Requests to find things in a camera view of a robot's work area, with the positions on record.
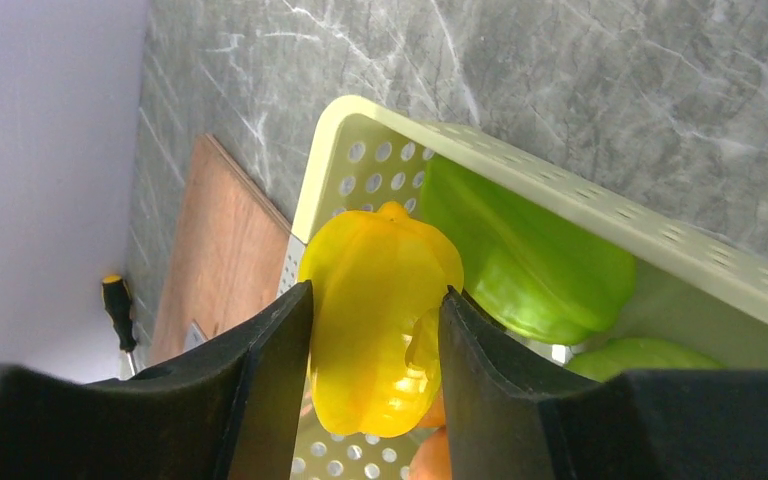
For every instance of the orange pink peach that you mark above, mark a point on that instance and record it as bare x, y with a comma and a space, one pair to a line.
432, 458

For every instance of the silver metal stand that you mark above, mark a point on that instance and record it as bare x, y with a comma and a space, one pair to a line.
194, 336

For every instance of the brown wooden board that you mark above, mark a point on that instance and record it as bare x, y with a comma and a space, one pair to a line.
227, 257

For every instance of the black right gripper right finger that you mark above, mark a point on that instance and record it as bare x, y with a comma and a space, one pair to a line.
513, 414

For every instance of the pale green cabbage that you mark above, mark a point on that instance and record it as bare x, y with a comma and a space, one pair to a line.
619, 355

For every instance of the black yellow screwdriver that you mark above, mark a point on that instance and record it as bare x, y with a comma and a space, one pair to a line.
117, 302

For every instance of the yellow star fruit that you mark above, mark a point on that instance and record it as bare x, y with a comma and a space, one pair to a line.
378, 282

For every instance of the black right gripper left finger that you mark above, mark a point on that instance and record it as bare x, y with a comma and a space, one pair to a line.
227, 409

